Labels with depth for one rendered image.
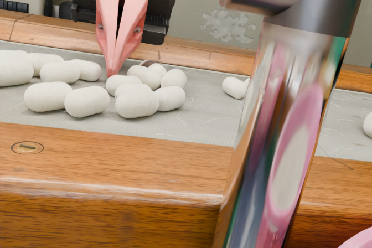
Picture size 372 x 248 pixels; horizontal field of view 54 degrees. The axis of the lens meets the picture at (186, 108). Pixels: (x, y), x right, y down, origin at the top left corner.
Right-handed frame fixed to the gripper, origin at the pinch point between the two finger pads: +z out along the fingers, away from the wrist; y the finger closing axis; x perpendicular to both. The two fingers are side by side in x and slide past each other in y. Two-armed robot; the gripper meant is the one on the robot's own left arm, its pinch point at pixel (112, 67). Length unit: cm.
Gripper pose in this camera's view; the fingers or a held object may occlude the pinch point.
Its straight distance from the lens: 33.8
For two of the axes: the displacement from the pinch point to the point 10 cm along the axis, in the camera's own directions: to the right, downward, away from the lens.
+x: -2.2, 5.3, 8.2
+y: 9.8, 1.3, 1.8
